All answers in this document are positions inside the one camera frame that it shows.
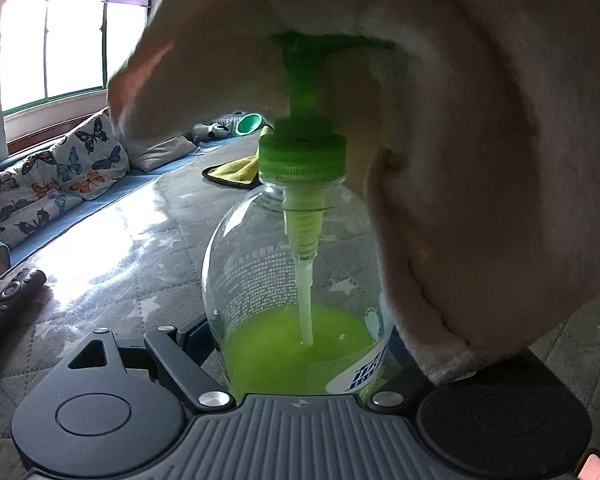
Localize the clear green soap pump bottle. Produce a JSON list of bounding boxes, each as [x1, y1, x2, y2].
[[201, 32, 393, 399]]

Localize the window with green frame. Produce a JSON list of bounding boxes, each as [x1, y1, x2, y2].
[[0, 0, 151, 115]]

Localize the pink terry towel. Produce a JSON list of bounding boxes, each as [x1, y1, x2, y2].
[[108, 0, 600, 384]]

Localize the green plastic basin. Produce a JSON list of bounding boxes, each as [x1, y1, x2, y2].
[[234, 113, 264, 136]]

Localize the yellow black microfiber cloth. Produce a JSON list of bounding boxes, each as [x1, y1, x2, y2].
[[201, 148, 262, 190]]

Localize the black remote control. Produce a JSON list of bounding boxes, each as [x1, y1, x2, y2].
[[0, 269, 46, 341]]

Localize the butterfly print cushion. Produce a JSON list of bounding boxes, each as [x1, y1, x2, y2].
[[0, 110, 130, 248]]

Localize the grey plain cushion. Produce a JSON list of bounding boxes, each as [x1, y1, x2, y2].
[[118, 136, 197, 172]]

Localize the grey quilted table cover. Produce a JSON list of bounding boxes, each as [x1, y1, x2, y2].
[[0, 131, 600, 480]]

